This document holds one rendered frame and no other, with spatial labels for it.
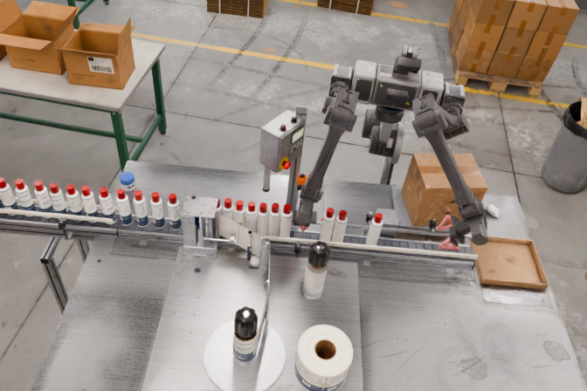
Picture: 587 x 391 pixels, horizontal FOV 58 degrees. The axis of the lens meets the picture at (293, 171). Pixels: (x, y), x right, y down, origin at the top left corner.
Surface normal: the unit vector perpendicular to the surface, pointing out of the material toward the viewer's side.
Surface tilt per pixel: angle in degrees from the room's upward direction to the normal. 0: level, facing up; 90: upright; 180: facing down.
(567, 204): 0
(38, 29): 90
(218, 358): 0
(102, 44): 89
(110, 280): 0
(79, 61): 91
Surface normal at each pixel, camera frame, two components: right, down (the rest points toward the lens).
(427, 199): 0.08, 0.69
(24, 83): 0.08, -0.72
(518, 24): -0.16, 0.68
